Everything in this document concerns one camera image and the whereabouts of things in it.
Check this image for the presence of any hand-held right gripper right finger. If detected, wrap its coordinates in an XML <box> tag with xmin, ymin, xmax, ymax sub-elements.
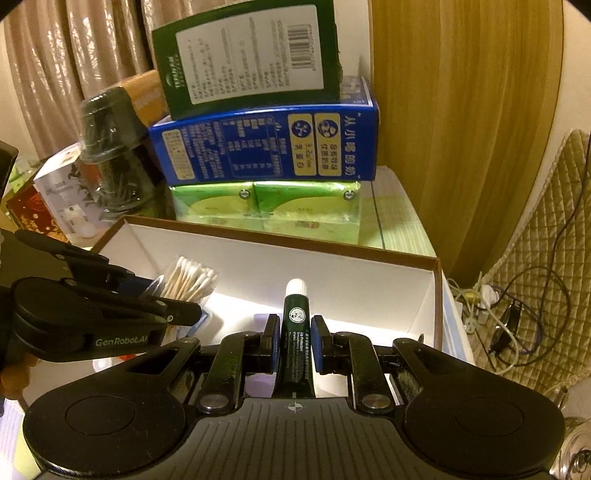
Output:
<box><xmin>310</xmin><ymin>315</ymin><xmax>468</xmax><ymax>415</ymax></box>

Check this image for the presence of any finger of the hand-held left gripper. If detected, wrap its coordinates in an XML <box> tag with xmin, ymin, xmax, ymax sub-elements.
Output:
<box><xmin>14</xmin><ymin>230</ymin><xmax>140</xmax><ymax>297</ymax></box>
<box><xmin>11</xmin><ymin>276</ymin><xmax>204</xmax><ymax>340</ymax></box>

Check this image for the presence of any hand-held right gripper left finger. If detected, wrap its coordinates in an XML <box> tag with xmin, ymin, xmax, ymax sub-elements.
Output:
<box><xmin>115</xmin><ymin>314</ymin><xmax>281</xmax><ymax>415</ymax></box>

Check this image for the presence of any dark green lip balm tube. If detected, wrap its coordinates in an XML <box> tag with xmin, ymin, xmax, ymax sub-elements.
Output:
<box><xmin>271</xmin><ymin>278</ymin><xmax>319</xmax><ymax>400</ymax></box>

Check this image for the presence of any brown cardboard storage box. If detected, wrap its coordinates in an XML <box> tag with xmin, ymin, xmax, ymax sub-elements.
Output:
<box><xmin>90</xmin><ymin>216</ymin><xmax>445</xmax><ymax>400</ymax></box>

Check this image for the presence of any bag of cotton swabs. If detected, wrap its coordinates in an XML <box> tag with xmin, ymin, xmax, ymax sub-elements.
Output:
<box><xmin>143</xmin><ymin>256</ymin><xmax>219</xmax><ymax>343</ymax></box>

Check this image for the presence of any plaid cloth covered desktop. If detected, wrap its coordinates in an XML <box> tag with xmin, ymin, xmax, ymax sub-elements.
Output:
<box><xmin>355</xmin><ymin>164</ymin><xmax>481</xmax><ymax>370</ymax></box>

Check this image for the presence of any person's left hand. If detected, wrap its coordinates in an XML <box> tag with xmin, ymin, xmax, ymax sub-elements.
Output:
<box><xmin>0</xmin><ymin>358</ymin><xmax>37</xmax><ymax>401</ymax></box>

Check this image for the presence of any white humidifier box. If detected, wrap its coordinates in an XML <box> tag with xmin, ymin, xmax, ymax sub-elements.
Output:
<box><xmin>32</xmin><ymin>143</ymin><xmax>112</xmax><ymax>246</ymax></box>

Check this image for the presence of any red gold printed gift box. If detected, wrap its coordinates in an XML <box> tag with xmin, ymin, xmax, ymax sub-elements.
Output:
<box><xmin>7</xmin><ymin>185</ymin><xmax>70</xmax><ymax>243</ymax></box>

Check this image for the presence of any dark plastic-wrapped ceramic pot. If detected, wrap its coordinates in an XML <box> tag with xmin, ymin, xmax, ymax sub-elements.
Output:
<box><xmin>78</xmin><ymin>88</ymin><xmax>177</xmax><ymax>218</ymax></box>

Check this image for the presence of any green tissue pack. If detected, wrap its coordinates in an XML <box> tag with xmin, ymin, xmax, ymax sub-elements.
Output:
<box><xmin>253</xmin><ymin>179</ymin><xmax>363</xmax><ymax>247</ymax></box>
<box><xmin>170</xmin><ymin>181</ymin><xmax>259</xmax><ymax>232</ymax></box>

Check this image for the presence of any white power strip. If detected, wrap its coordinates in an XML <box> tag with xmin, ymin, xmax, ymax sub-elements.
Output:
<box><xmin>455</xmin><ymin>277</ymin><xmax>500</xmax><ymax>334</ymax></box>

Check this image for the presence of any orange-brown paper package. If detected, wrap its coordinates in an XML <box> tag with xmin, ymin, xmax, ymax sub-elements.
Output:
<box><xmin>115</xmin><ymin>69</ymin><xmax>170</xmax><ymax>128</ymax></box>

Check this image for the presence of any black power adapter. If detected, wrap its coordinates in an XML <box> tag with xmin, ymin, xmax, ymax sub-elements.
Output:
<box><xmin>491</xmin><ymin>300</ymin><xmax>521</xmax><ymax>357</ymax></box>

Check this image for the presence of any blue milk carton box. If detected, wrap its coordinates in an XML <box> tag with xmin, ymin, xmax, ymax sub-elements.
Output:
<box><xmin>148</xmin><ymin>76</ymin><xmax>380</xmax><ymax>188</ymax></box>

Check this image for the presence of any beige pleated curtain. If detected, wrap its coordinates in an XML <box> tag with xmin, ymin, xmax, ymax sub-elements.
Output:
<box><xmin>0</xmin><ymin>0</ymin><xmax>162</xmax><ymax>162</ymax></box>

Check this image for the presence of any quilted tan chair cover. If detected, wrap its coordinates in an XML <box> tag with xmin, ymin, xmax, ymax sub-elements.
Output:
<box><xmin>480</xmin><ymin>129</ymin><xmax>591</xmax><ymax>389</ymax></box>

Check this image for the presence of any green product box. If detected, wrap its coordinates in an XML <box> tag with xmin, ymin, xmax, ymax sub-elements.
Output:
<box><xmin>151</xmin><ymin>0</ymin><xmax>345</xmax><ymax>122</ymax></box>

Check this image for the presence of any tan plain curtain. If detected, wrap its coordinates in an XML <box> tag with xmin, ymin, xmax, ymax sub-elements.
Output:
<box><xmin>369</xmin><ymin>0</ymin><xmax>567</xmax><ymax>287</ymax></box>

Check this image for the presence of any black power cable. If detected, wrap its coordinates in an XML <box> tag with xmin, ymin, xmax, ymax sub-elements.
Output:
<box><xmin>489</xmin><ymin>175</ymin><xmax>591</xmax><ymax>371</ymax></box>

